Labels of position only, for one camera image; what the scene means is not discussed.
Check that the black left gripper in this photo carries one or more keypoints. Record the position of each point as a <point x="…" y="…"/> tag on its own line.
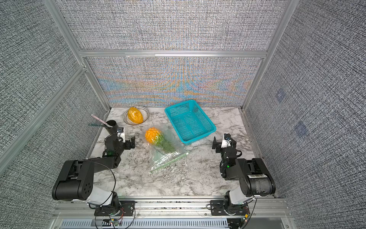
<point x="128" y="145"/>

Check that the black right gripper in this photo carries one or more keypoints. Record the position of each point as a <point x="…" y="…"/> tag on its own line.
<point x="217" y="145"/>

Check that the clear zip-top bag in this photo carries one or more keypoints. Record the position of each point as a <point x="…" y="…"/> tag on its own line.
<point x="160" y="160"/>

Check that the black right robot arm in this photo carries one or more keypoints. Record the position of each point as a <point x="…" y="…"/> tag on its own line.
<point x="253" y="176"/>

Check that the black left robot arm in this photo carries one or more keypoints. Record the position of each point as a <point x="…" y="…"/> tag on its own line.
<point x="76" y="178"/>

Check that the black cup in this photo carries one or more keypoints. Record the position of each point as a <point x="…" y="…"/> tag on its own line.
<point x="112" y="127"/>

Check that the orange fruit in bowl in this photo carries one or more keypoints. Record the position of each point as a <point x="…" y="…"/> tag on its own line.
<point x="135" y="115"/>

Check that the teal plastic basket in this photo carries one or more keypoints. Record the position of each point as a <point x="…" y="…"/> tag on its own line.
<point x="190" y="122"/>

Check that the white patterned bowl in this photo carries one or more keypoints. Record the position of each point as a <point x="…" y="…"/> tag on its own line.
<point x="145" y="112"/>

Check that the pink stick in cup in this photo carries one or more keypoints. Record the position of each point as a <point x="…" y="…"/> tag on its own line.
<point x="100" y="120"/>

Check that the dark green stick in cup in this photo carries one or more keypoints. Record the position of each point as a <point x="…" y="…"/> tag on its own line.
<point x="97" y="125"/>

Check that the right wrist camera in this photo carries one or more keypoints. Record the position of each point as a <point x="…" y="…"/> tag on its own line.
<point x="227" y="141"/>

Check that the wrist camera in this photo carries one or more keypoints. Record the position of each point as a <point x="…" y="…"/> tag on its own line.
<point x="120" y="134"/>
<point x="227" y="141"/>

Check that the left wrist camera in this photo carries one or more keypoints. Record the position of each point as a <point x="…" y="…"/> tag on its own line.
<point x="120" y="134"/>

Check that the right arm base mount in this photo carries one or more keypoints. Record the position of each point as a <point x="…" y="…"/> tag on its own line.
<point x="225" y="208"/>

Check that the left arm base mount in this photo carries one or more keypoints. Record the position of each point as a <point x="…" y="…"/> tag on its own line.
<point x="120" y="208"/>

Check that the aluminium front rail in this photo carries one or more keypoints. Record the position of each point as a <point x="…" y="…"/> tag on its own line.
<point x="201" y="206"/>

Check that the white slotted cable duct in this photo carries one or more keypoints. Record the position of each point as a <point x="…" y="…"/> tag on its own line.
<point x="145" y="224"/>

